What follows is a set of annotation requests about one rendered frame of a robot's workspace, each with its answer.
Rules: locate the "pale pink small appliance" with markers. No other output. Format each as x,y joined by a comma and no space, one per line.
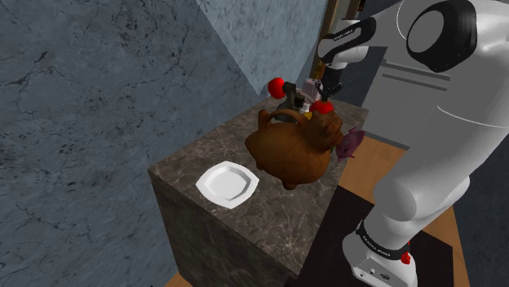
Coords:
311,89

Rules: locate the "white square plate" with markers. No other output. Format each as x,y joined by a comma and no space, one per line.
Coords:
227,183

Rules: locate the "dark grey vase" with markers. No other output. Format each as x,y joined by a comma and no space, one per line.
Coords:
287,104

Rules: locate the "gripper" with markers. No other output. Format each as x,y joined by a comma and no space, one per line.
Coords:
331,83

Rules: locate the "small yellow object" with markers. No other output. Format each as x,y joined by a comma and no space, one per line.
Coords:
308,115

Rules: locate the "red round fruit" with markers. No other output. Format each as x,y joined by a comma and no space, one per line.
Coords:
321,107
275,87

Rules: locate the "brown animal-shaped teapot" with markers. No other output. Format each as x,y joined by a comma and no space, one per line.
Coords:
292,153

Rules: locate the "purple fish toy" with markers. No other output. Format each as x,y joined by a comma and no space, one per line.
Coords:
349,144

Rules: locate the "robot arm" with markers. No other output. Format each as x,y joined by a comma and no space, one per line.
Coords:
445,131

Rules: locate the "brown wooden door frame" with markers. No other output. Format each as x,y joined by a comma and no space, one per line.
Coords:
323,24

